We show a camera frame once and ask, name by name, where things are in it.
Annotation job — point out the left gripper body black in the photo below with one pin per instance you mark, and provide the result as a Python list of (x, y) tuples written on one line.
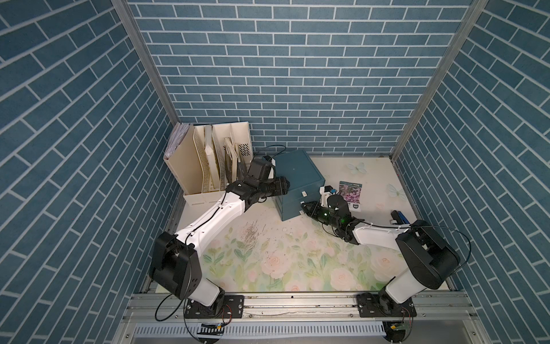
[(272, 188)]

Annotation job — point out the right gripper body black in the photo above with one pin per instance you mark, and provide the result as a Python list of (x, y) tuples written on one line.
[(323, 215)]

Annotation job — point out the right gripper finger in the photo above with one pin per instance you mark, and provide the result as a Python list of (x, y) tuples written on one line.
[(309, 211), (311, 205)]

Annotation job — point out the teal drawer cabinet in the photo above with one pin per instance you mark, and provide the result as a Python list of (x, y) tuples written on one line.
[(305, 182)]

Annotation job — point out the purple flower seed bag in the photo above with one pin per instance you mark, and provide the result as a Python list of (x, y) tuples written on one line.
[(351, 194)]

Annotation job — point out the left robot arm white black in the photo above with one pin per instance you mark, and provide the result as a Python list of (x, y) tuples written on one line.
[(176, 264)]

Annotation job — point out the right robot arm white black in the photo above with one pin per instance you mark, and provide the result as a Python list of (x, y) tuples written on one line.
[(429, 259)]

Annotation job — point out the blue black tool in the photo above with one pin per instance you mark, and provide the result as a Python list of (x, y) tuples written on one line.
[(398, 218)]

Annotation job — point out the white file organizer rack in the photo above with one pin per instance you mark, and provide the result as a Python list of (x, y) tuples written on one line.
[(224, 153)]

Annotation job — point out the floral table mat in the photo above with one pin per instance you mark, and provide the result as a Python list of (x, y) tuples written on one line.
[(258, 252)]

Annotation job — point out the white book in rack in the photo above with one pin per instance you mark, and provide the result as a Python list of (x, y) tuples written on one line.
[(211, 157)]

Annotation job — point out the beige folder with papers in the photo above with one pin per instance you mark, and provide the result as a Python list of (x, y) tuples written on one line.
[(182, 158)]

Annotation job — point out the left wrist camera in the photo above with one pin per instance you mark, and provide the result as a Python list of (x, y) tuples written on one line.
[(260, 170)]

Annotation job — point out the aluminium mounting rail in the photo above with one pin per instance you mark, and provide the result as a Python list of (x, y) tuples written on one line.
[(316, 306)]

